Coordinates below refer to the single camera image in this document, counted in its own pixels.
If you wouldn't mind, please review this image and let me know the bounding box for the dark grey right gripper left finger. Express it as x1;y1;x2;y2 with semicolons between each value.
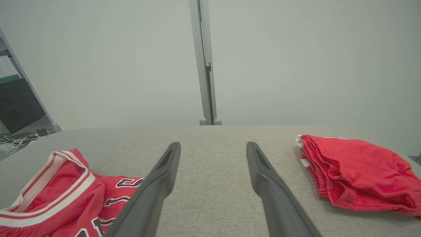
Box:
104;142;182;237

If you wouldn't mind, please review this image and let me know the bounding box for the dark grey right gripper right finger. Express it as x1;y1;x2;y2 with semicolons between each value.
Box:
247;142;323;237

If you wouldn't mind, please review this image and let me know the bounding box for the red garment with white band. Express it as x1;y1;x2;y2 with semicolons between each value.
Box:
295;134;421;219

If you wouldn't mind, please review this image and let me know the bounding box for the red jersey with black numerals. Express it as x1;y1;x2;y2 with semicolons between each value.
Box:
0;148;145;237

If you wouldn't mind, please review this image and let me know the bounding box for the black cabinet with green top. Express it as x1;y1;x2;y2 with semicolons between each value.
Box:
0;74;46;134

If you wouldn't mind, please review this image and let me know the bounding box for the grey slanted partition frame post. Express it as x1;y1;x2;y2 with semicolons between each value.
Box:
0;28;62;133

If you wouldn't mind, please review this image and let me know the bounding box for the grey partition joint post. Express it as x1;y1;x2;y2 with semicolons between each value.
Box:
188;0;222;126

